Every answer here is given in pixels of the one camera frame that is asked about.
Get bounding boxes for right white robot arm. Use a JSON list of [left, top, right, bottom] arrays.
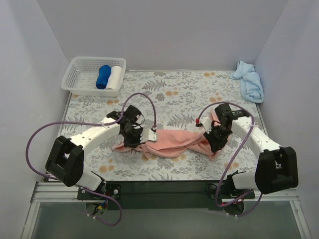
[[196, 102, 299, 195]]

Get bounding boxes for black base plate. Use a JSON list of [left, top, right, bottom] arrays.
[[77, 181, 256, 211]]

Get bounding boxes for white rolled towel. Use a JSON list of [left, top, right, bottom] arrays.
[[106, 66, 122, 90]]

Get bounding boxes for pink towel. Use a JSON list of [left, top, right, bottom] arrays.
[[112, 129, 221, 160]]

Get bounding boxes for aluminium rail frame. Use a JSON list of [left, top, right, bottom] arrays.
[[22, 182, 312, 239]]

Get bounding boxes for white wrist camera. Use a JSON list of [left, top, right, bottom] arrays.
[[140, 128, 158, 143], [196, 117, 212, 133]]

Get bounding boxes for white plastic basket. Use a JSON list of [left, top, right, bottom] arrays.
[[61, 56, 126, 97]]

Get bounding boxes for light blue crumpled towel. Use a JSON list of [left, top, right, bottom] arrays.
[[230, 60, 264, 104]]

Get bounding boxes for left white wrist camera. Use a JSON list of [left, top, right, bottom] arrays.
[[140, 128, 158, 143]]

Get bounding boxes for blue rolled towel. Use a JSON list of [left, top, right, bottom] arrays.
[[96, 65, 111, 90]]

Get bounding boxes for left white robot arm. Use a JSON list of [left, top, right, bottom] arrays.
[[45, 106, 143, 194]]

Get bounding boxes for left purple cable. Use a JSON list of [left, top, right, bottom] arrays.
[[26, 92, 158, 227]]

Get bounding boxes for floral table mat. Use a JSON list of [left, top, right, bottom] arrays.
[[59, 71, 262, 181]]

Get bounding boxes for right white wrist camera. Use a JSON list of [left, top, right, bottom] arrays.
[[196, 117, 212, 133]]

